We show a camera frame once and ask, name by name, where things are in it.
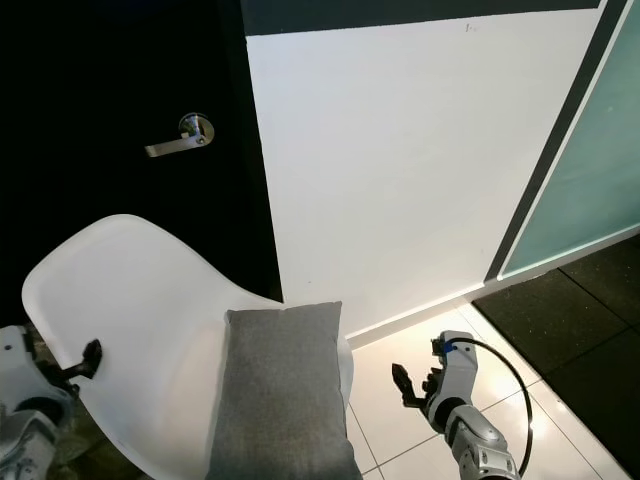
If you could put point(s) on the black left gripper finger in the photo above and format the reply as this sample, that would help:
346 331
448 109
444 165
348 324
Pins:
91 356

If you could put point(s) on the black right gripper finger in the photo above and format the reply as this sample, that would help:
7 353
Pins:
406 388
433 378

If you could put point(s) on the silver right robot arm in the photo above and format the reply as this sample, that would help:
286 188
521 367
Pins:
485 445

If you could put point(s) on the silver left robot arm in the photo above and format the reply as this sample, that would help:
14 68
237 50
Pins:
28 440

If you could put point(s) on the grey fabric pillow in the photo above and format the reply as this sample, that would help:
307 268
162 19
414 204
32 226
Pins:
280 400

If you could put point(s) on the frosted teal glass panel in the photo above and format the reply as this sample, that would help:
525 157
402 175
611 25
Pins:
585 170

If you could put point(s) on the black door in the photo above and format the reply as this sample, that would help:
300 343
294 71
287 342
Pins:
110 60

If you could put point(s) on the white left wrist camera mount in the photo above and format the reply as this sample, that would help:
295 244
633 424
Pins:
20 365

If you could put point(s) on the black glass panel frame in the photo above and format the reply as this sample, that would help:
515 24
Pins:
555 140

